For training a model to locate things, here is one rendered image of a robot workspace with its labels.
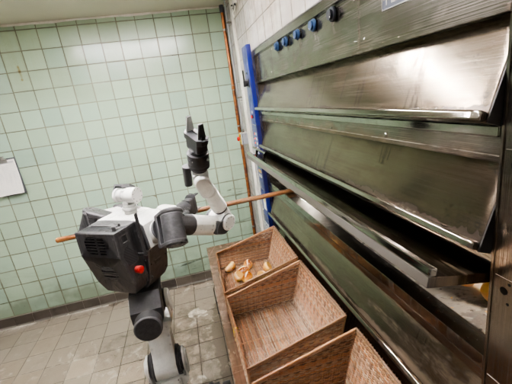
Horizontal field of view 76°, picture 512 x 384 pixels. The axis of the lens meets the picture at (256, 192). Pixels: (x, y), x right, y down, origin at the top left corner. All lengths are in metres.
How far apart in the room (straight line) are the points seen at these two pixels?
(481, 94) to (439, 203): 0.27
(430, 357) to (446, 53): 0.82
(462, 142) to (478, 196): 0.12
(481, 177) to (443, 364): 0.56
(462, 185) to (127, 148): 2.83
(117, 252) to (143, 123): 2.03
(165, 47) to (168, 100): 0.44
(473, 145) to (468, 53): 0.18
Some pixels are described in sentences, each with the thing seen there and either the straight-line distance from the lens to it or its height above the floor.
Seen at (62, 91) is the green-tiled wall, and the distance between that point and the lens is 3.32.
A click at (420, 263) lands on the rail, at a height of 1.44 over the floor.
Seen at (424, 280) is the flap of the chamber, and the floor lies 1.41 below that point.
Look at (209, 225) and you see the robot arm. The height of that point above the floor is 1.30.
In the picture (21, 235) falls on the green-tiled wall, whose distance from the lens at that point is 3.68.
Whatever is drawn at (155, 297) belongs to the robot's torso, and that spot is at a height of 1.06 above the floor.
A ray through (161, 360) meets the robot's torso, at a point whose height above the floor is 0.68.
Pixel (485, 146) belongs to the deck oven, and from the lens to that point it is 0.79.
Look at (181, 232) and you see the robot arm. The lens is 1.32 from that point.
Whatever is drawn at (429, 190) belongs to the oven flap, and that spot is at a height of 1.53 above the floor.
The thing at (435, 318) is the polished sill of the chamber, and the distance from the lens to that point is 1.06.
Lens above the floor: 1.81
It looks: 16 degrees down
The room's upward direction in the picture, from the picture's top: 8 degrees counter-clockwise
